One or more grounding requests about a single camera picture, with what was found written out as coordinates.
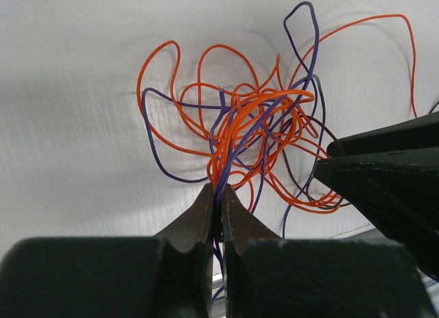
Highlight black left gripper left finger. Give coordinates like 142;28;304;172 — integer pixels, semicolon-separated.
1;184;213;317

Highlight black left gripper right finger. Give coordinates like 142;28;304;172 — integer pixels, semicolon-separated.
222;186;437;317

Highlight purple cable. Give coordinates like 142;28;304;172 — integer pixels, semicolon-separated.
141;1;325;305

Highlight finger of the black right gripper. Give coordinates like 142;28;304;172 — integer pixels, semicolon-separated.
313;147;438;280
327;112;438;157

